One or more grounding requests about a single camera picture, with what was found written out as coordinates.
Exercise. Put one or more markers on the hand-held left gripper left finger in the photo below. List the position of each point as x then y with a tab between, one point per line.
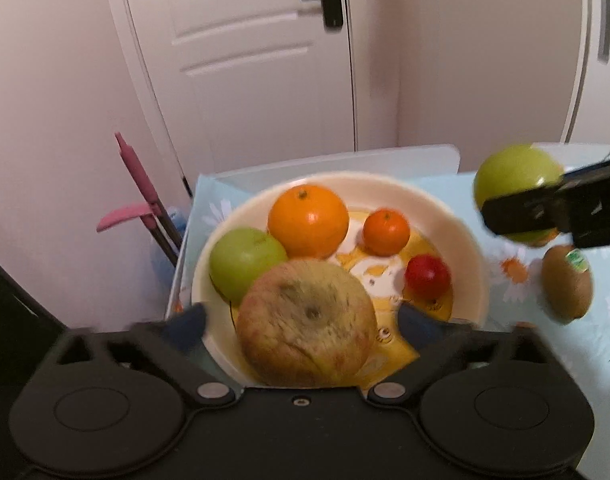
190	324

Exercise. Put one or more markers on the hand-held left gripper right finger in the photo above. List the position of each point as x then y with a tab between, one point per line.
417	325

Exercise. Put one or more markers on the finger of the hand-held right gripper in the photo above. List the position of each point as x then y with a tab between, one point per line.
600	169
525	212

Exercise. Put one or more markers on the green apple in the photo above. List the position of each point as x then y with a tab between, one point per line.
240	260
515	170

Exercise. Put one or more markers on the small red fruit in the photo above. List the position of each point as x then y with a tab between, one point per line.
427	277

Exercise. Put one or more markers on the cream bowl with yellow print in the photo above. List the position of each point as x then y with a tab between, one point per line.
435	210

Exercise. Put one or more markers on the small mandarin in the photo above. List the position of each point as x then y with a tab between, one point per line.
385	232

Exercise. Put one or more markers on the large red-yellow apple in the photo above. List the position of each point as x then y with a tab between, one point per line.
305	320

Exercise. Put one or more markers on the brown kiwi with green sticker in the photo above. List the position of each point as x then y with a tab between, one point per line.
567	290

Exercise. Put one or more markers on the black glossy furniture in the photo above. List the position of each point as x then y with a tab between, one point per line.
15	305

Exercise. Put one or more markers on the white panel door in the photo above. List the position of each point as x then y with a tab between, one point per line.
245	85

